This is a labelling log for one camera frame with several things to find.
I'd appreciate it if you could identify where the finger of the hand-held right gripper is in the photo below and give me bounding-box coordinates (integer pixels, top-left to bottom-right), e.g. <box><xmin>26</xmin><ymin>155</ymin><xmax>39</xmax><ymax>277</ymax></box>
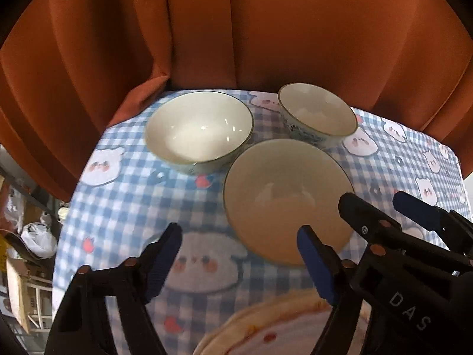
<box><xmin>338</xmin><ymin>192</ymin><xmax>473</xmax><ymax>275</ymax></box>
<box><xmin>392</xmin><ymin>191</ymin><xmax>473</xmax><ymax>256</ymax></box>

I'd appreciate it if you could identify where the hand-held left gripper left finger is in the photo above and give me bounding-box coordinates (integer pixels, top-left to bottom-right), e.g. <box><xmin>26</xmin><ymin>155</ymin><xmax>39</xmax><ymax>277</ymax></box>
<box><xmin>44</xmin><ymin>222</ymin><xmax>183</xmax><ymax>355</ymax></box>

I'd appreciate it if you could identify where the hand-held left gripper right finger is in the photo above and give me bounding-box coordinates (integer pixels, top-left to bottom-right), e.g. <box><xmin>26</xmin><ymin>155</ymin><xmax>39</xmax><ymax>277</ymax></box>
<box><xmin>297</xmin><ymin>225</ymin><xmax>370</xmax><ymax>355</ymax></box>

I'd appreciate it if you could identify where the cream bowl blue floral pattern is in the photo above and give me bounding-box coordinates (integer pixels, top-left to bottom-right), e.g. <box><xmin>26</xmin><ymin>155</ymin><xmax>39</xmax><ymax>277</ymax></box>
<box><xmin>278</xmin><ymin>83</ymin><xmax>358</xmax><ymax>149</ymax></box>
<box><xmin>144</xmin><ymin>91</ymin><xmax>254</xmax><ymax>175</ymax></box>
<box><xmin>223</xmin><ymin>138</ymin><xmax>356</xmax><ymax>267</ymax></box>

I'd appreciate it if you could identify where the large round yellow floral plate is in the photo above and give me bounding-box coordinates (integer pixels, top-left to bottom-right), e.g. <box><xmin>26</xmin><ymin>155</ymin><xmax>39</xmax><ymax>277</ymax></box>
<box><xmin>192</xmin><ymin>288</ymin><xmax>372</xmax><ymax>355</ymax></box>

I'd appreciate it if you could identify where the blue checkered bear tablecloth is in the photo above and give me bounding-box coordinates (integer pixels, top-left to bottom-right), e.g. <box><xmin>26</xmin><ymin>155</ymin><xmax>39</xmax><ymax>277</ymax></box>
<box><xmin>52</xmin><ymin>89</ymin><xmax>464</xmax><ymax>355</ymax></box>

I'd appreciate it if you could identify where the white plastic bag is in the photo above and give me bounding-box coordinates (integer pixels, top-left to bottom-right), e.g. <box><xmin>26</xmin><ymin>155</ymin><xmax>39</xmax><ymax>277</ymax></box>
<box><xmin>20</xmin><ymin>222</ymin><xmax>59</xmax><ymax>259</ymax></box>

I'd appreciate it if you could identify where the wooden shelf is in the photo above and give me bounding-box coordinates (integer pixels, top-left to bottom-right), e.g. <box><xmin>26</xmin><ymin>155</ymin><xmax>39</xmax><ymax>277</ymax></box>
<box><xmin>0</xmin><ymin>177</ymin><xmax>69</xmax><ymax>341</ymax></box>

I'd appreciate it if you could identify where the orange curtain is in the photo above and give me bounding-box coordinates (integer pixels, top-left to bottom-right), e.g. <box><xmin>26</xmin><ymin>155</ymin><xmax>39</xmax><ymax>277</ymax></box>
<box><xmin>0</xmin><ymin>0</ymin><xmax>473</xmax><ymax>202</ymax></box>

